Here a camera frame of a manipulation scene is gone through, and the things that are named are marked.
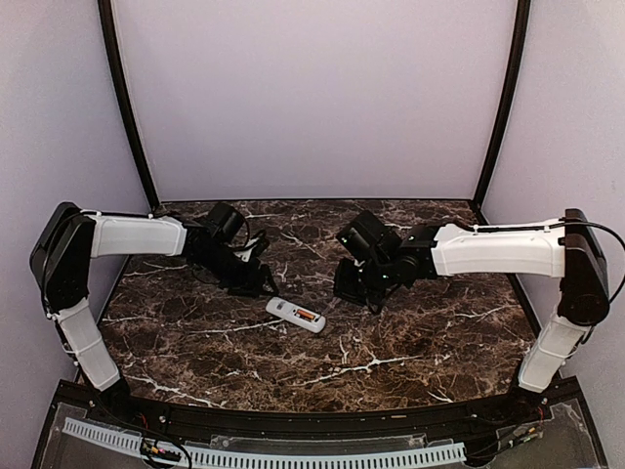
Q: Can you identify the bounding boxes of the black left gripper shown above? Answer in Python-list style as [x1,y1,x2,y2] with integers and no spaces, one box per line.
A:
[195,243,279,298]

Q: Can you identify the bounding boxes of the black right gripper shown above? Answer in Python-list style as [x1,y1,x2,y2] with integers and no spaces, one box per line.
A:
[332,256,396,307]

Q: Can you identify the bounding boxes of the white remote control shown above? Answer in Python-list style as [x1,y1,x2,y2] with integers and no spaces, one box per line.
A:
[266,297,326,334]

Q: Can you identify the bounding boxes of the screwdriver with clear handle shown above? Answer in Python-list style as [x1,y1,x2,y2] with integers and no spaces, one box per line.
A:
[321,298,339,316]

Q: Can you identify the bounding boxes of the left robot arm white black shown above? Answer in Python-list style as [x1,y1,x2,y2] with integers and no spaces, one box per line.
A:
[29,201,278,426]

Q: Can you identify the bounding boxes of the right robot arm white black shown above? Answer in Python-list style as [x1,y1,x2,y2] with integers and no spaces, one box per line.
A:
[333,209,621,424]

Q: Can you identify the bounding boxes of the black front table rail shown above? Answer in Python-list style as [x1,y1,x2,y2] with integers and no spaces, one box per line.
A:
[58,383,555,442]

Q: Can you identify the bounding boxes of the white slotted cable duct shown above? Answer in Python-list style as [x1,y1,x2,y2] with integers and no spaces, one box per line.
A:
[62,418,466,468]

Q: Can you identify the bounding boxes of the black right frame post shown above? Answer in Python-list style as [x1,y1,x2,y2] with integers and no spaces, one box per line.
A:
[472,0,531,211]

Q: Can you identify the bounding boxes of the black frame post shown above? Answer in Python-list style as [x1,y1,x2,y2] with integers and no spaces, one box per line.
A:
[97,0,160,209]
[472,0,531,211]

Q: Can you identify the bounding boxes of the black left frame post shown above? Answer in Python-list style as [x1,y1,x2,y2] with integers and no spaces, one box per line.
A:
[97,0,160,209]

